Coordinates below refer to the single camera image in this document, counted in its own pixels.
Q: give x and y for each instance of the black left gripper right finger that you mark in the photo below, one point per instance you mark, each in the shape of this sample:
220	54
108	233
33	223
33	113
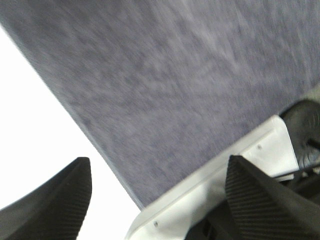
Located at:
266	209

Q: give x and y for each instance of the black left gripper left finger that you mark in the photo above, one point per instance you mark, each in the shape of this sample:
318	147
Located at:
53	211

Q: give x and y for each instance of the dark grey towel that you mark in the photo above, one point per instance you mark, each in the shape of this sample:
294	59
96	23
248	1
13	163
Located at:
160	87

